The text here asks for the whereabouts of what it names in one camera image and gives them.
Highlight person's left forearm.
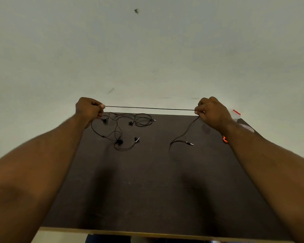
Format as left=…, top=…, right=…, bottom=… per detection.
left=0, top=116, right=92, bottom=243

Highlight person's left hand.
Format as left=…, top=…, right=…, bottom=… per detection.
left=75, top=97, right=106, bottom=128

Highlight person's right forearm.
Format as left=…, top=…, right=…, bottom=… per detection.
left=220, top=120, right=304, bottom=243

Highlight black wired earphones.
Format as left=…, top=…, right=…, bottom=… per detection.
left=91, top=105, right=201, bottom=152
left=101, top=112, right=157, bottom=127

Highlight person's right hand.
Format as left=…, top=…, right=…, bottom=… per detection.
left=194, top=96, right=235, bottom=134

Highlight dark blue trousers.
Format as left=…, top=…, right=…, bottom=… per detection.
left=85, top=234, right=211, bottom=243

